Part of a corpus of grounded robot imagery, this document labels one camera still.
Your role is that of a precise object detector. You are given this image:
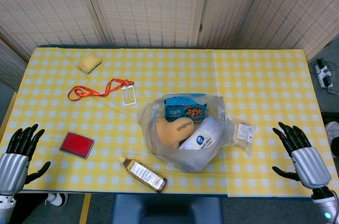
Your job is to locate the tea bottle with yellow cap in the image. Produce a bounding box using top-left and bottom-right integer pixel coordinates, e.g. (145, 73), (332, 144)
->
(118, 155), (168, 193)

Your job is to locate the yellow sponge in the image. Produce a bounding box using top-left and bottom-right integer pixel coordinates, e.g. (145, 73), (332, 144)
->
(78, 53), (103, 75)

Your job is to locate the white sneaker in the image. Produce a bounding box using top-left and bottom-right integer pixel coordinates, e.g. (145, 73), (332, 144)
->
(325, 121), (339, 144)
(44, 193), (68, 207)

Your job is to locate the white power strip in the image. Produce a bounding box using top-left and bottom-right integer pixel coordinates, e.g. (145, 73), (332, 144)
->
(314, 59), (334, 89)

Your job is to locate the tan bread loaf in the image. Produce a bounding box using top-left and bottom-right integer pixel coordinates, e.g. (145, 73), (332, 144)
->
(155, 117), (196, 148)

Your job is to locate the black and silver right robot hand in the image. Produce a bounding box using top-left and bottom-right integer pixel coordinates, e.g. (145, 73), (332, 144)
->
(272, 122), (332, 190)

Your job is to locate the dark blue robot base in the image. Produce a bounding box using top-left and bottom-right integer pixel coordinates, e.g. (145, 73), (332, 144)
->
(111, 194), (225, 224)

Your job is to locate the clear wrapped bread packet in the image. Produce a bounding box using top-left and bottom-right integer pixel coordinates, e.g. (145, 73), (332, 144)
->
(229, 115), (255, 156)

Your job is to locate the clear badge holder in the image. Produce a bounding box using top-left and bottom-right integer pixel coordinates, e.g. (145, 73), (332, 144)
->
(121, 85), (137, 106)

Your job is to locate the red stamp pad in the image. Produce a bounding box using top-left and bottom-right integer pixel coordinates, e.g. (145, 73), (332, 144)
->
(59, 131), (95, 159)

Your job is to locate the yellow checked tablecloth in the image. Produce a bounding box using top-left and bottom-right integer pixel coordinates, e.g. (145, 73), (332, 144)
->
(0, 47), (339, 198)

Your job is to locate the white pack with blue logo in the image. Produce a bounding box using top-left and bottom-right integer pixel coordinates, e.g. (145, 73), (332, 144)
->
(179, 117), (223, 153)

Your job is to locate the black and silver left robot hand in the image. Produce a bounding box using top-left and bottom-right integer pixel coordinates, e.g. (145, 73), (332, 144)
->
(0, 123), (51, 196)

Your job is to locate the dark trouser leg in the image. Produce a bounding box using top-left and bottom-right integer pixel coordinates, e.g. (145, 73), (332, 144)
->
(14, 193), (51, 224)

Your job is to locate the blue cookie box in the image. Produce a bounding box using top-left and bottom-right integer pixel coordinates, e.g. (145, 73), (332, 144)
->
(163, 96), (209, 123)

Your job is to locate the transparent plastic bag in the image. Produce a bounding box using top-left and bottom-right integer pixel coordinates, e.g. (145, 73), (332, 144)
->
(137, 93), (231, 174)

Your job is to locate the orange lanyard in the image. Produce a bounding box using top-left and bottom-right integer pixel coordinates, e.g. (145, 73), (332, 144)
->
(67, 78), (135, 102)

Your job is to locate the beige woven folding screen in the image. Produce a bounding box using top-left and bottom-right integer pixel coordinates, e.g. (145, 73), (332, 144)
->
(0, 0), (339, 84)

